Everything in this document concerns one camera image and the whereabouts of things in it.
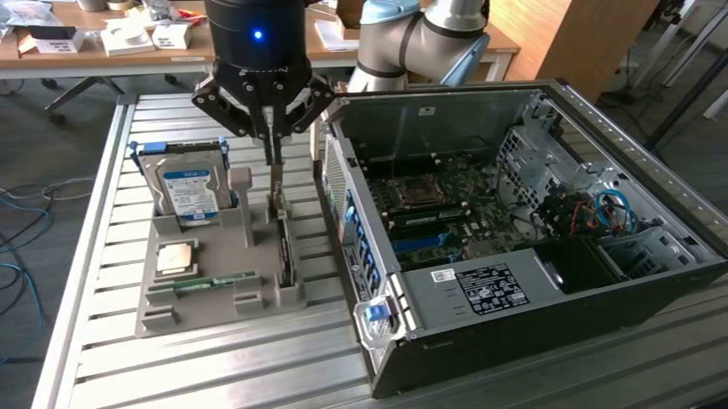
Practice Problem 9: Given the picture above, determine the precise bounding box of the red wire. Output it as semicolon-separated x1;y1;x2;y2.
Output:
572;199;605;231

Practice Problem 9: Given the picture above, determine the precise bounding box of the metal CPU socket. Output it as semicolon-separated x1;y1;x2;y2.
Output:
391;174;449;205

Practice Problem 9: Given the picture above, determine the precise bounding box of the RAM stick with white label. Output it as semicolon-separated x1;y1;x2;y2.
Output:
389;207;463;229

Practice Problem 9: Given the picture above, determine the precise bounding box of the brown cardboard box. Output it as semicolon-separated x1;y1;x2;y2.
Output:
334;0;366;29

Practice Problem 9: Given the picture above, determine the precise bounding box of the perforated metal drive cage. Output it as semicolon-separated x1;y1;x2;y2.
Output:
494;125;576;222

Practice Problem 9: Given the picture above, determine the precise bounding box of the silver disk bay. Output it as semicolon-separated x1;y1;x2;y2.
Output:
596;225;698;279

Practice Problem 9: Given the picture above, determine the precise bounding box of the wooden cabinet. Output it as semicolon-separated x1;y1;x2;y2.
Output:
487;0;661;103

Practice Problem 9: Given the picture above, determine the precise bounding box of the blue data wire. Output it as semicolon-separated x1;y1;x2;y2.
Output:
590;189;640;235

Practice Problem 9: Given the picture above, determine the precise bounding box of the grey power supply unit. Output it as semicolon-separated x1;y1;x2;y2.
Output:
394;249;568;333

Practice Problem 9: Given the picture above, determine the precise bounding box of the blue floor cable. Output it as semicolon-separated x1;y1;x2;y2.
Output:
0;187;53;364

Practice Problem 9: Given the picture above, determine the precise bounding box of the grey plastic parts rack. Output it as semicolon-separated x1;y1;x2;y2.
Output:
133;167;308;338

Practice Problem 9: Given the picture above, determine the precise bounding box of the stack of white papers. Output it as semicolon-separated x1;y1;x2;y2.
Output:
314;19;363;53

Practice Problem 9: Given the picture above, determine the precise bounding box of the white floor cable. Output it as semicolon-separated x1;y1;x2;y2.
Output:
0;176;96;202

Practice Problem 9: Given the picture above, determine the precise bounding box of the white box with tape roll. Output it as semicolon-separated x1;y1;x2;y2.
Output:
100;19;156;57

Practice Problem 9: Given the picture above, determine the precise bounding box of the hard disk in blue caddy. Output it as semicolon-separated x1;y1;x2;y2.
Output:
128;136;232;227

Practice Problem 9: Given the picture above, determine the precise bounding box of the white box with black lid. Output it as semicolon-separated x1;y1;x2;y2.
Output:
27;25;87;55

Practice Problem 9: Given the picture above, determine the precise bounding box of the blue case latch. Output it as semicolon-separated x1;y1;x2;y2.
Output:
366;302;394;325

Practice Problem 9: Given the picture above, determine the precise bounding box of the open black PC case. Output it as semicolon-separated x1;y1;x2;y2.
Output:
310;78;728;400

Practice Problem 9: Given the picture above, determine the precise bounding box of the silver CPU chip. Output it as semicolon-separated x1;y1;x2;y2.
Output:
156;243;198;274

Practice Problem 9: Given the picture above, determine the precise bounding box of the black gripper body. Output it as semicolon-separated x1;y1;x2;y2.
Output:
203;0;315;110

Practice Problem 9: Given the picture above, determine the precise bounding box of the black plastic fan shroud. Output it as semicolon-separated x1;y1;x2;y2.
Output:
533;236;630;295

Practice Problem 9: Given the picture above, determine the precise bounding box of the wooden office desk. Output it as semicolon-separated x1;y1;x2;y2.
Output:
0;0;522;93

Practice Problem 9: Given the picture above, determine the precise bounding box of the green RAM stick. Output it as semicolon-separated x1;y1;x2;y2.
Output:
148;271;256;295

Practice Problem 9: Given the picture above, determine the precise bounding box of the green motherboard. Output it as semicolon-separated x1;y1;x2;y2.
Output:
363;153;548;274

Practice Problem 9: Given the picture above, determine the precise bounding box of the silver finned heatsink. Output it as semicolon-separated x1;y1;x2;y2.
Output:
466;241;502;259

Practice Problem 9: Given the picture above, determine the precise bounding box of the small white labelled box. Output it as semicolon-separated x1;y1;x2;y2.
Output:
151;23;192;50

